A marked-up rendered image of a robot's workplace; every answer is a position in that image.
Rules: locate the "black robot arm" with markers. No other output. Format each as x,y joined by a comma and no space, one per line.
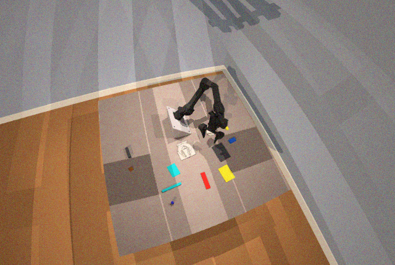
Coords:
216,116

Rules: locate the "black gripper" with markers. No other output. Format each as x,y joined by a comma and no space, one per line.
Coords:
212,128

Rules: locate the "small blue block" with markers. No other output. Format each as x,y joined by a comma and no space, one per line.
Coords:
231,140

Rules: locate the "red flat bar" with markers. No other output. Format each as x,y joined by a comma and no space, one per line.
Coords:
204,177

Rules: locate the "yellow flat rectangular plate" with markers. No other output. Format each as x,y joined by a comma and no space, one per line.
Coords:
226,173

